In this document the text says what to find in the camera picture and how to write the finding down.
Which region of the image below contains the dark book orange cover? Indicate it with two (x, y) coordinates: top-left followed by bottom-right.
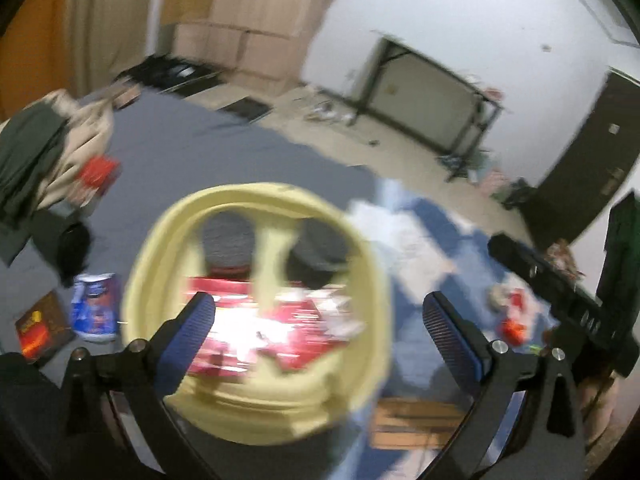
(15, 290), (75, 365)

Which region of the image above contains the red silver cigarette carton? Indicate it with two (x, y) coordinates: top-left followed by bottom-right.
(184, 278), (366, 380)

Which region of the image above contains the wooden wardrobe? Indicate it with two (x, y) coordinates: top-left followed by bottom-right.
(157, 0), (324, 96)

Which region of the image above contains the dark brown door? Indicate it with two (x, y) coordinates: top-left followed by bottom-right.
(521, 70), (639, 250)

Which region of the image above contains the grey bed sheet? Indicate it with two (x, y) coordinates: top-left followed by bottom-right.
(0, 89), (381, 376)

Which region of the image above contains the grey black round sponge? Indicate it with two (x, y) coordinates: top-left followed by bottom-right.
(201, 211), (256, 281)

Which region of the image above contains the yellow plastic basin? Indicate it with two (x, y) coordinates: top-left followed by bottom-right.
(122, 183), (393, 445)

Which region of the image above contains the dark green garment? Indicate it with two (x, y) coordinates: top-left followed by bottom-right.
(1, 101), (67, 266)

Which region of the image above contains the beige jacket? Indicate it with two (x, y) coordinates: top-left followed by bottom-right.
(34, 90), (114, 210)

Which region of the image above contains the black folding table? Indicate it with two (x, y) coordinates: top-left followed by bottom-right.
(352, 34), (504, 181)

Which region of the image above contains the red cigarette carton on sheet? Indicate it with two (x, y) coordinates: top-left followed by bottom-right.
(67, 156), (122, 208)

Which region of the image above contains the black open case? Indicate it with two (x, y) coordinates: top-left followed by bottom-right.
(114, 55), (222, 98)

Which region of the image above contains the blue snack bag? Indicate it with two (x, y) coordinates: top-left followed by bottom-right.
(70, 273), (122, 344)

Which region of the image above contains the black foam round sponge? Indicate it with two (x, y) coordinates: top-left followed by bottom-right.
(285, 219), (348, 289)

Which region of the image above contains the red gift box pile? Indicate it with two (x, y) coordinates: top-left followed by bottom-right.
(488, 283), (539, 348)

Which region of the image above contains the beige curtain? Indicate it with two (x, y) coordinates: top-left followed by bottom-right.
(64, 0), (150, 96)

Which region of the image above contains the blue white checkered rug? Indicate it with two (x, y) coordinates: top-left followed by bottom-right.
(323, 178), (556, 479)

